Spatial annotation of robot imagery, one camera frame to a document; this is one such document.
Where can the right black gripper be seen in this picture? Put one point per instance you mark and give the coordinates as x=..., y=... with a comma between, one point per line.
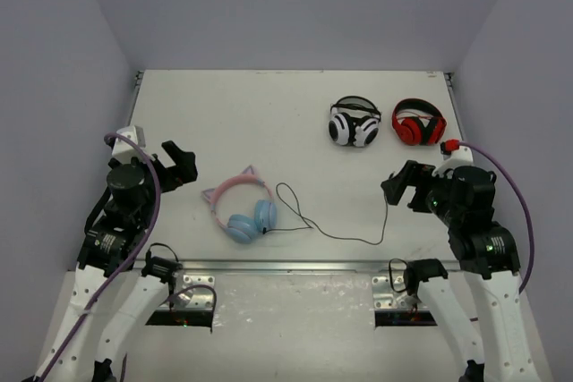
x=414, y=174

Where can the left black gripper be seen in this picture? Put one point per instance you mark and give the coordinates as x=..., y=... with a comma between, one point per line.
x=170, y=169

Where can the pink blue cat-ear headphones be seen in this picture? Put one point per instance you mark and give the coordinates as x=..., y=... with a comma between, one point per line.
x=241, y=228

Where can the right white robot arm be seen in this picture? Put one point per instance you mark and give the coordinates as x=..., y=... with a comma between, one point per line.
x=495, y=347

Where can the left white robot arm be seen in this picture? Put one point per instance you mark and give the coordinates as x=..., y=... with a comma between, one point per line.
x=115, y=231

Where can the red black headphones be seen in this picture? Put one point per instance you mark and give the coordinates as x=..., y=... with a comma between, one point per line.
x=418, y=130

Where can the white black headphones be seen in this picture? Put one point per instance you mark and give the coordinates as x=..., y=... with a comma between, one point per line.
x=354, y=122

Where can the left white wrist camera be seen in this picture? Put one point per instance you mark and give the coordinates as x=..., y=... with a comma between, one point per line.
x=122, y=151

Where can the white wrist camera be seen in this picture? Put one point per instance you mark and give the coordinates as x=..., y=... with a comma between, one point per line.
x=455, y=155
x=122, y=151

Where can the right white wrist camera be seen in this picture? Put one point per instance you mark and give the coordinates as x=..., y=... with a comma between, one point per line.
x=455, y=155

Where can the metal table edge rail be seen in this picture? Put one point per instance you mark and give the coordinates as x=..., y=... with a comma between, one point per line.
x=276, y=266

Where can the right metal mounting bracket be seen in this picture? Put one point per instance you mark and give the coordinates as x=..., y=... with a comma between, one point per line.
x=391, y=297

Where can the metal mounting bracket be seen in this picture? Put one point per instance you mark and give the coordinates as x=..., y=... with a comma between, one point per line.
x=391, y=297
x=193, y=292

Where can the left metal mounting bracket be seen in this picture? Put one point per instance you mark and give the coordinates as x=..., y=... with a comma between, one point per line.
x=193, y=292

